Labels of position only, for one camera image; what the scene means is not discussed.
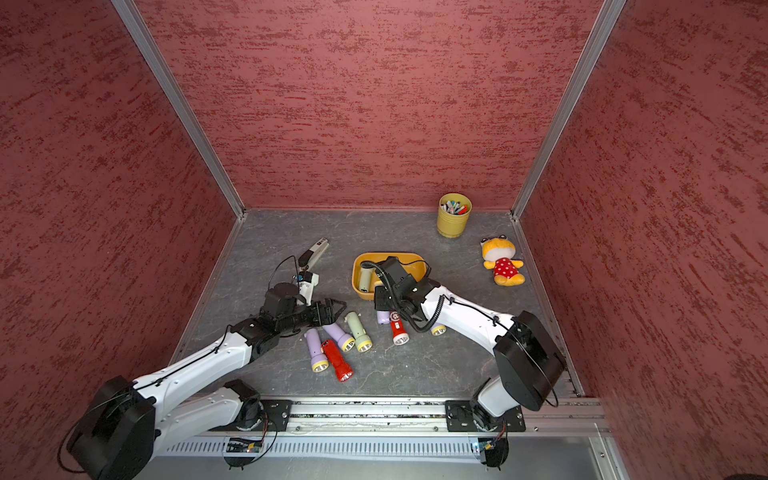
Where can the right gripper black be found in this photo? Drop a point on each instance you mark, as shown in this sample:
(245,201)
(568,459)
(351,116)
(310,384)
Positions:
(380,301)

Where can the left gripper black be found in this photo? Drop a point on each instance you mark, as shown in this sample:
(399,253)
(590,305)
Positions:
(318,307)

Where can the yellow plastic storage box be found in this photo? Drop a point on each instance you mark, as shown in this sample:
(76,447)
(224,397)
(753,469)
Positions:
(413,263)

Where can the purple flashlight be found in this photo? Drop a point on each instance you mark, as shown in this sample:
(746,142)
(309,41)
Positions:
(343,340)
(318,359)
(438,329)
(383,317)

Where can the red flashlight white head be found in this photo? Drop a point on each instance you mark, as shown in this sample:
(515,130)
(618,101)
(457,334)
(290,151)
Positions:
(399,333)

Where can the green flashlight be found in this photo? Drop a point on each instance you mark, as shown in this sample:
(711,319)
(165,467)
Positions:
(365,279)
(363,341)

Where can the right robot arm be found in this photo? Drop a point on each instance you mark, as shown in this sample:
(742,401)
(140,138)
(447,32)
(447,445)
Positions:
(528,361)

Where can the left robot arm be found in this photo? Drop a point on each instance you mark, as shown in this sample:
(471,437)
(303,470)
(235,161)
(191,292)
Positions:
(129,422)

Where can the red flashlight lower left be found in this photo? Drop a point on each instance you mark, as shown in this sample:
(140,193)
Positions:
(342,369)

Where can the yellow pen cup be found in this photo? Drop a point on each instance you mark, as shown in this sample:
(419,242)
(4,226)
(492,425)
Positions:
(452,226)

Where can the pens in cup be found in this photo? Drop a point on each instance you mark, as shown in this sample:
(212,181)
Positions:
(455,208)

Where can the yellow plush toy red dress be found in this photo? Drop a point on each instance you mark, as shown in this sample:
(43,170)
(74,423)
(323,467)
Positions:
(498,255)

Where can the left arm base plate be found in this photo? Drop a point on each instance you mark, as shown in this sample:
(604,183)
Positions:
(262,415)

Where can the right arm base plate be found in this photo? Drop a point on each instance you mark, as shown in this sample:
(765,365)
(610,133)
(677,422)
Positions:
(486,417)

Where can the aluminium front rail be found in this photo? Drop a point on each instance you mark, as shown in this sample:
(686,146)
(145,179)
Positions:
(425,416)

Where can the right corner aluminium post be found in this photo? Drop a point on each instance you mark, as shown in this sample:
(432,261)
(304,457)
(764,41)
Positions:
(601,30)

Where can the corner aluminium post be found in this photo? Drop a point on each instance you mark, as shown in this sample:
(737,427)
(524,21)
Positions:
(601,30)
(138,30)

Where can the left corner aluminium post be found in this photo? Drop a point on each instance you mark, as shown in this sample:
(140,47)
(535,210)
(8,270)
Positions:
(138,30)

